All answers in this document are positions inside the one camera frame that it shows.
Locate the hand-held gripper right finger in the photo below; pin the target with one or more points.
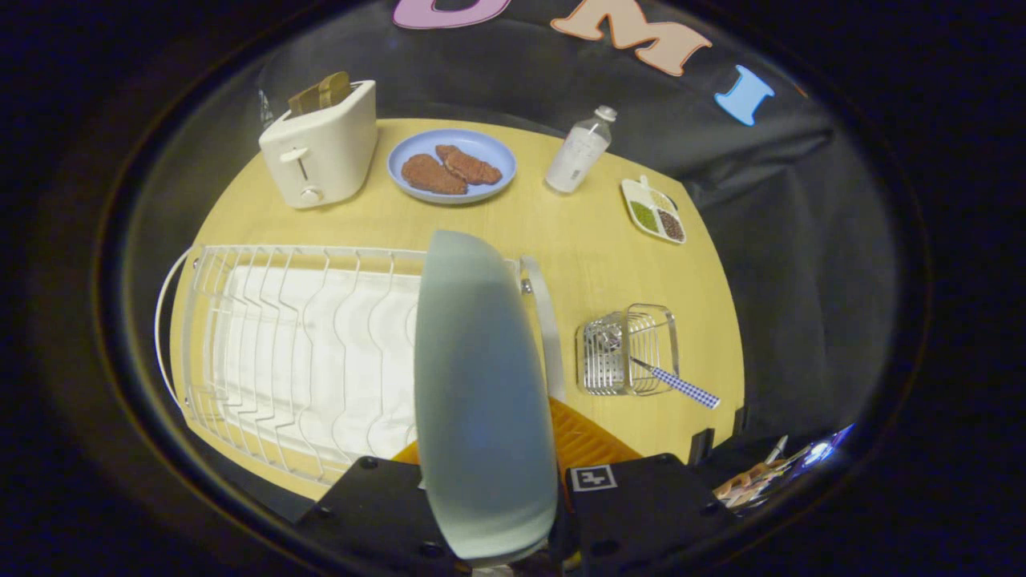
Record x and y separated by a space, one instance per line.
641 513

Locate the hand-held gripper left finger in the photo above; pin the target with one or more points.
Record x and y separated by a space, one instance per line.
377 513

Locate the pale green plate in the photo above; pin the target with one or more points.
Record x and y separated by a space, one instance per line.
481 385

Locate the white divided bean dish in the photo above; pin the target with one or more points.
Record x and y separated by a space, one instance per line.
653 210

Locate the blue plate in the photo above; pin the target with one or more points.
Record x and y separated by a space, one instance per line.
481 143

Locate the white drip tray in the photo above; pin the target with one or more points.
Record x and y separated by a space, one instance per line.
361 353

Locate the smartphone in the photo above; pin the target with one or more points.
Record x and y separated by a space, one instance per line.
822 451

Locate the brown meat piece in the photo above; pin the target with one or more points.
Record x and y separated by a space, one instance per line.
477 168
429 176

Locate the clear plastic bottle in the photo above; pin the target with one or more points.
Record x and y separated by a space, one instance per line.
577 156

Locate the white toaster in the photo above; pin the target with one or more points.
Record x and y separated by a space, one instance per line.
329 152

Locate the brown toast slice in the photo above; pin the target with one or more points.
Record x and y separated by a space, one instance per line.
335 88
304 100

